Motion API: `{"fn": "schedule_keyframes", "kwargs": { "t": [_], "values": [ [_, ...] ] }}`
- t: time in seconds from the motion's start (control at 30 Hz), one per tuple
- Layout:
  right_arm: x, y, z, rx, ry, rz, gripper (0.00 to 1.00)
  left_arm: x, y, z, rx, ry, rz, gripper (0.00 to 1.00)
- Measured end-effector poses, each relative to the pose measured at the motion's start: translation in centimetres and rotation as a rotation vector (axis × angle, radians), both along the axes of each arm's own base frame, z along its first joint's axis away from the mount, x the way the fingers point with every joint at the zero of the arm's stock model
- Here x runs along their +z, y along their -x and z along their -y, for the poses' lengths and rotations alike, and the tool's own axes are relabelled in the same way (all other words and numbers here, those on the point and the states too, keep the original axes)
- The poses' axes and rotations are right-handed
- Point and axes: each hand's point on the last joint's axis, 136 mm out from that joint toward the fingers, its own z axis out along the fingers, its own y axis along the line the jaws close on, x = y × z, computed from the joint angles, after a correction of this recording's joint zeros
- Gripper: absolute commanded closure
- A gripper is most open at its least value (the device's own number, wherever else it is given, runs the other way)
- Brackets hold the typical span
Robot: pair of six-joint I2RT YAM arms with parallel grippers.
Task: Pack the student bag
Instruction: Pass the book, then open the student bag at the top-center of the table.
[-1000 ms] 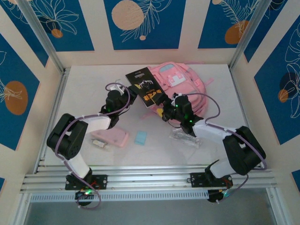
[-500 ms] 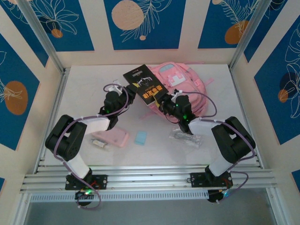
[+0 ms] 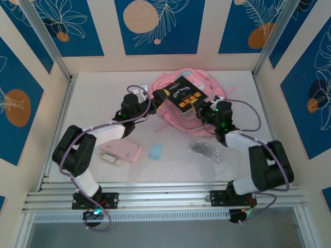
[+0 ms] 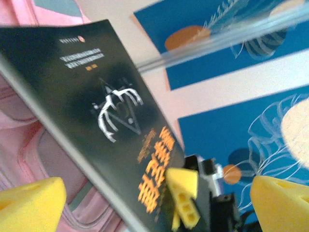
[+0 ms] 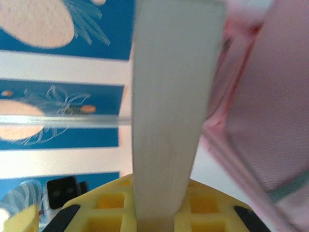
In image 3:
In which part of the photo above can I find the black book with horns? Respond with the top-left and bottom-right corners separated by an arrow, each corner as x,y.
165,76 -> 210,116

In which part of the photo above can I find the pink student backpack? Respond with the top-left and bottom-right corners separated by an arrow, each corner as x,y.
149,67 -> 237,138

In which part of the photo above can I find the clear bag of pens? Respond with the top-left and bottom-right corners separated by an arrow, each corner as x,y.
186,136 -> 224,164

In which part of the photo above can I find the light blue eraser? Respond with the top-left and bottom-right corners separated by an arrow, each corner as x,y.
148,144 -> 163,161

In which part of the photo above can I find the pink pencil case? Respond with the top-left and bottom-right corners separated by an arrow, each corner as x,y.
99,141 -> 143,164

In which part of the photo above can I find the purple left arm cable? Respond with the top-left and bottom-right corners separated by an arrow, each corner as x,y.
59,84 -> 152,232

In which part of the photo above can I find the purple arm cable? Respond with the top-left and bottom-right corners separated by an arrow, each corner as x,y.
229,99 -> 292,225
59,84 -> 152,232

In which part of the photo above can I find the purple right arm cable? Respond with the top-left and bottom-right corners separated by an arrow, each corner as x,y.
229,99 -> 292,225

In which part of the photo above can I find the aluminium side rail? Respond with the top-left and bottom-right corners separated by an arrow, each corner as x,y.
38,75 -> 76,192

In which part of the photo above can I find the aluminium rail beam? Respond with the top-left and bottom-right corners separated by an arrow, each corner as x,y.
22,182 -> 310,214

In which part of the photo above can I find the aluminium frame post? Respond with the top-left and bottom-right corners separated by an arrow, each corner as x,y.
19,0 -> 76,81
252,0 -> 304,76

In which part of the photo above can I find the white slotted cable duct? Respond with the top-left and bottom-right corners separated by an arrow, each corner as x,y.
32,210 -> 231,224

